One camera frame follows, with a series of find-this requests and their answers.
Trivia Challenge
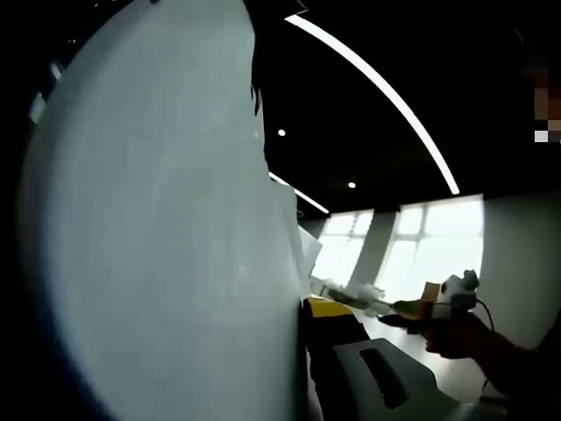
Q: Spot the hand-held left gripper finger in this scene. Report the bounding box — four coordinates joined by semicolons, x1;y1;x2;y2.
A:
303;296;465;421

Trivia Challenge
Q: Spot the white cloth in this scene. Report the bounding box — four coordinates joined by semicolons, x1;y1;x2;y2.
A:
20;0;324;421

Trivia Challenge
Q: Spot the person's right hand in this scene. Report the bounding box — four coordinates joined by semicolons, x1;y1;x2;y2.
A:
423;312;497;360

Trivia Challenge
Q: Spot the wide bright window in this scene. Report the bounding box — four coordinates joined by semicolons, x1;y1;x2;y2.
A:
375;195;485;304

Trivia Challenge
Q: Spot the narrow bright window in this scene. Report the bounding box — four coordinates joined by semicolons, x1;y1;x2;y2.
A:
311;209;374;286

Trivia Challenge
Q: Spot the thin ceiling light strip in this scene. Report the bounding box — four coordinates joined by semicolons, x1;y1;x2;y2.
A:
266;170;330;216

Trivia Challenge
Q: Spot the wide ceiling light strip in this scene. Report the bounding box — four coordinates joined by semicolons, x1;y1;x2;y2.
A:
283;14;461;196

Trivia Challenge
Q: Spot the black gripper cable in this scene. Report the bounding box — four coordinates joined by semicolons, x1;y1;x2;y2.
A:
475;296;497;334

